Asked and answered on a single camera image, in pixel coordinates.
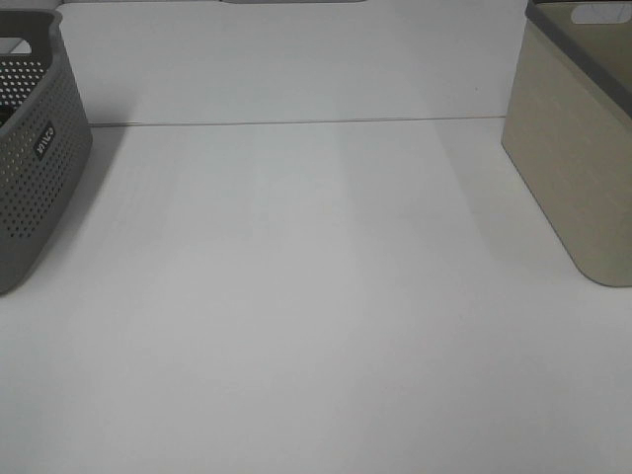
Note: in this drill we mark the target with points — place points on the grey perforated plastic basket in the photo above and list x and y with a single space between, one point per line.
45 139

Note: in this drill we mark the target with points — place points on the beige plastic basket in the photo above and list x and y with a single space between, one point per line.
568 129

